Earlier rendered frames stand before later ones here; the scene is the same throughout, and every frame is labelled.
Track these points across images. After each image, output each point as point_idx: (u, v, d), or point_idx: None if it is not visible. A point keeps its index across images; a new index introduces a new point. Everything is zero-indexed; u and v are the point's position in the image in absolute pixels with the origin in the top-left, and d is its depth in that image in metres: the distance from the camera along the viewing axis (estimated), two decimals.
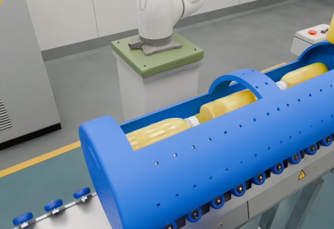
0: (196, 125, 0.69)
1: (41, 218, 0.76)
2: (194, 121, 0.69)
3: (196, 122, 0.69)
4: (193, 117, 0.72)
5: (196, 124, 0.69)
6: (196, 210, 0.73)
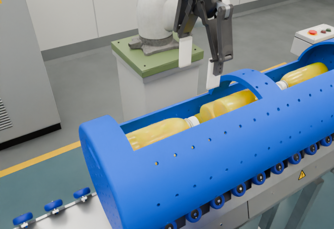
0: (196, 125, 0.69)
1: (41, 218, 0.76)
2: (194, 121, 0.69)
3: (196, 122, 0.69)
4: (193, 117, 0.72)
5: (196, 124, 0.69)
6: (196, 210, 0.73)
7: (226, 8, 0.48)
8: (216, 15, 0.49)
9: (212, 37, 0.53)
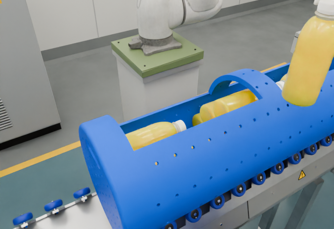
0: (333, 11, 0.50)
1: (41, 218, 0.76)
2: (327, 11, 0.50)
3: (330, 8, 0.50)
4: (322, 0, 0.51)
5: (332, 10, 0.50)
6: (196, 210, 0.73)
7: None
8: None
9: None
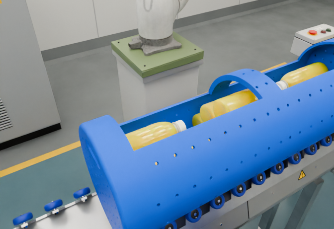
0: None
1: (41, 218, 0.76)
2: None
3: None
4: None
5: None
6: (196, 210, 0.73)
7: None
8: None
9: None
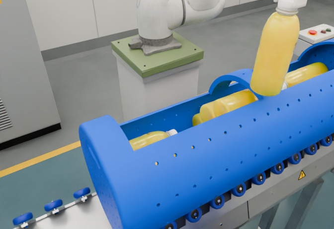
0: None
1: (41, 218, 0.76)
2: None
3: None
4: None
5: None
6: (196, 210, 0.73)
7: None
8: None
9: None
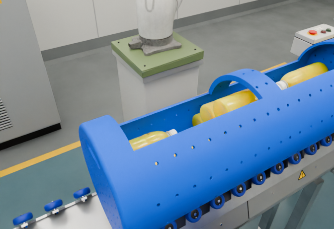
0: None
1: (41, 218, 0.76)
2: None
3: None
4: None
5: None
6: (196, 210, 0.73)
7: None
8: None
9: None
